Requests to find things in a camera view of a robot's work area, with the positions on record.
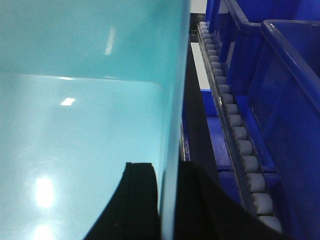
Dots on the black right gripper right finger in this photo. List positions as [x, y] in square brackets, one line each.
[205, 212]

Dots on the blue bin near right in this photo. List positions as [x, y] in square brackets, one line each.
[284, 97]

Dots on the grey roller track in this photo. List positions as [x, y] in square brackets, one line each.
[252, 186]

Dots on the blue bin far right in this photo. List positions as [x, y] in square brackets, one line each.
[235, 26]

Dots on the light teal plastic bin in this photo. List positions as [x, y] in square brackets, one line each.
[87, 86]

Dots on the blue bin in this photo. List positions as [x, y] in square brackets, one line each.
[284, 97]
[235, 26]

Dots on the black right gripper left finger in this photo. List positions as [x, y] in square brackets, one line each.
[132, 212]

